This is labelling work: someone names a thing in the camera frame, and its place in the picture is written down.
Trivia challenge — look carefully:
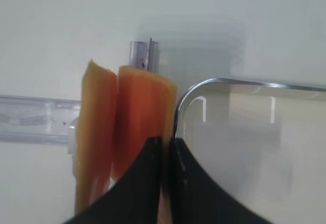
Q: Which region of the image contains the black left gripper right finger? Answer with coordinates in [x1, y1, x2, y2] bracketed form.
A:
[169, 138, 268, 223]

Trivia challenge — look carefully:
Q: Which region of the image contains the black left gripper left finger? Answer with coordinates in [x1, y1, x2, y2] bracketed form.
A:
[66, 137, 162, 224]

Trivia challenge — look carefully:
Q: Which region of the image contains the orange cheese slice front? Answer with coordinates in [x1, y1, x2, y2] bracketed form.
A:
[111, 65, 178, 224]

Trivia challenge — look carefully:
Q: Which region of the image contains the orange cheese slice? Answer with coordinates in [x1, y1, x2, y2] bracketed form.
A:
[75, 61, 117, 213]
[111, 65, 178, 224]

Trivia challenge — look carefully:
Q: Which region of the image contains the orange cheese slice back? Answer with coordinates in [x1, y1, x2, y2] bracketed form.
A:
[75, 61, 117, 213]

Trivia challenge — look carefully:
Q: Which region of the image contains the silver metal tray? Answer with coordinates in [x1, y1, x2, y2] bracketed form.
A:
[175, 78, 325, 222]

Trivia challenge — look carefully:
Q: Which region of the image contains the clear pusher rack far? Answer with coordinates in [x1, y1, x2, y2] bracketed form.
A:
[0, 38, 161, 155]

